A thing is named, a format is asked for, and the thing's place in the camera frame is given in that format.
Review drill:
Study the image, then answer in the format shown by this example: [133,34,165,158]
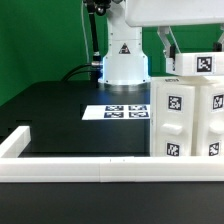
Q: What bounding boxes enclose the black cable bundle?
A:
[60,0,104,82]

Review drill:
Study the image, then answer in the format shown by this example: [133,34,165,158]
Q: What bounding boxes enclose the white U-shaped workspace fence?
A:
[0,126,224,182]

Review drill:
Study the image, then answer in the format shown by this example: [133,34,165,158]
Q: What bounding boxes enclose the white base marker sheet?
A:
[82,104,150,120]

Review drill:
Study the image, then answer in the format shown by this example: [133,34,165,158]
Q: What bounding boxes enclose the white cabinet body box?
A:
[150,76,224,157]

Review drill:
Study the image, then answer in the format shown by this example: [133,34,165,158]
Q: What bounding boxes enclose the white cabinet top block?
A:
[166,52,224,76]

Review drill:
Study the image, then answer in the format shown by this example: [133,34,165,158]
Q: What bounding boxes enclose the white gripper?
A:
[125,0,224,71]

